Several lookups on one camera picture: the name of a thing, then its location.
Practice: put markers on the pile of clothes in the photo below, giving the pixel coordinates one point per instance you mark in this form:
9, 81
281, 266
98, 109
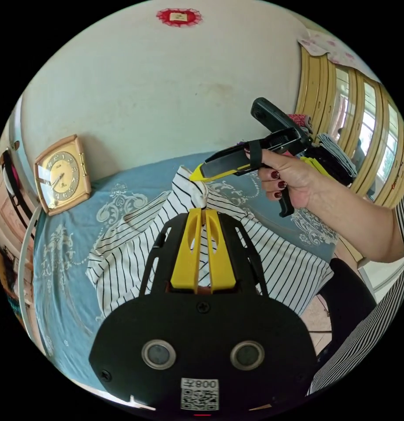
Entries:
336, 154

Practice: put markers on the square beige clock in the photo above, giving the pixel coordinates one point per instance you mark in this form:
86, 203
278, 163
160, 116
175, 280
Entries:
62, 174

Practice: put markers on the person's right hand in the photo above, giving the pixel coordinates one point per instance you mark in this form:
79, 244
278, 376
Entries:
297, 179

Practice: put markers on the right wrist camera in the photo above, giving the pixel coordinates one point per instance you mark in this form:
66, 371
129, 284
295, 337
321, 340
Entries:
271, 113

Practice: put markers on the person's body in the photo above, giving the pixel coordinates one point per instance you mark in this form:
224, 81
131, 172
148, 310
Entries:
353, 335

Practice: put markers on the white black striped short-sleeve shirt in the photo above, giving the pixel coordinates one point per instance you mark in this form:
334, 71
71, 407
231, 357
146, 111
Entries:
287, 263

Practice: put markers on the person's right forearm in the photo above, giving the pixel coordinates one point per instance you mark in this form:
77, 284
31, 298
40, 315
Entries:
359, 223

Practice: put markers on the floral curtain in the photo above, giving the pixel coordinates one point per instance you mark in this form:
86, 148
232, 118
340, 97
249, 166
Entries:
323, 47

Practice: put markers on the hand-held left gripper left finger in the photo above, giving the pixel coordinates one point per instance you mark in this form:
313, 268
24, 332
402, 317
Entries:
185, 260

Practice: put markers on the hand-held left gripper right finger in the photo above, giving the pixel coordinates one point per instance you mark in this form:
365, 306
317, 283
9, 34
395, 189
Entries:
223, 263

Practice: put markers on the red round wall decoration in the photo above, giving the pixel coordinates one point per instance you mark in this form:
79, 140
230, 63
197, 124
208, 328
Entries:
178, 16

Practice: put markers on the window with yellow frame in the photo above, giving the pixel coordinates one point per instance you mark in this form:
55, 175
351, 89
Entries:
369, 125

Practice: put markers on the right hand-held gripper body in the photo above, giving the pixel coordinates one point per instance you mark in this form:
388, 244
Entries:
280, 139

